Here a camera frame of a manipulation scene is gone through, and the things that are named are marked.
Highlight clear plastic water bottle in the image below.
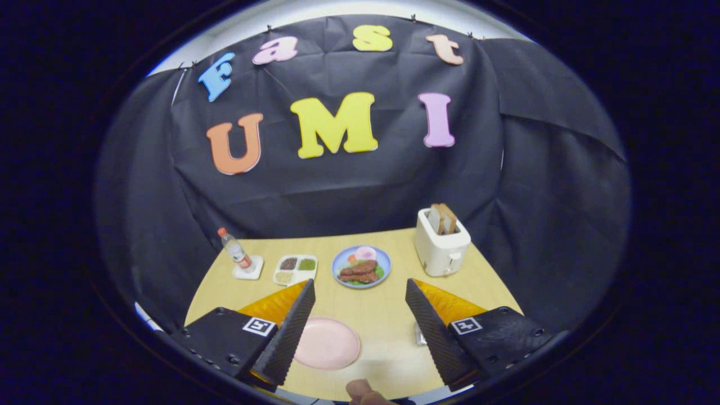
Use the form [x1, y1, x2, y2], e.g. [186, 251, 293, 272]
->
[218, 227, 254, 272]

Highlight white divided grain tray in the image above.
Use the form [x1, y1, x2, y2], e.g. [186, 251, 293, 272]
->
[273, 254, 318, 287]

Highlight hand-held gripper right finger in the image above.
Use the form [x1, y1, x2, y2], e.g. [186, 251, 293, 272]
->
[405, 278, 555, 393]

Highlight white square coaster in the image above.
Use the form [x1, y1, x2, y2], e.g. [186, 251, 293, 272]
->
[232, 255, 264, 281]

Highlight pink round plate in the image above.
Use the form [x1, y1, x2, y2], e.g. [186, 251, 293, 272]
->
[294, 317, 362, 371]

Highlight blue food plate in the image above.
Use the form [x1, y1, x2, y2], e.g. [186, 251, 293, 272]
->
[331, 245, 392, 290]

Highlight cream white toaster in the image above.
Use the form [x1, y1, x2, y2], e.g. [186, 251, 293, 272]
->
[415, 208, 472, 277]

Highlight black backdrop cloth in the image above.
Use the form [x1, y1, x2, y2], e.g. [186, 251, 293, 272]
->
[94, 14, 632, 338]

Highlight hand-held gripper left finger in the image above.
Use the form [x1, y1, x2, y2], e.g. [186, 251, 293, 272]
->
[169, 278, 317, 393]

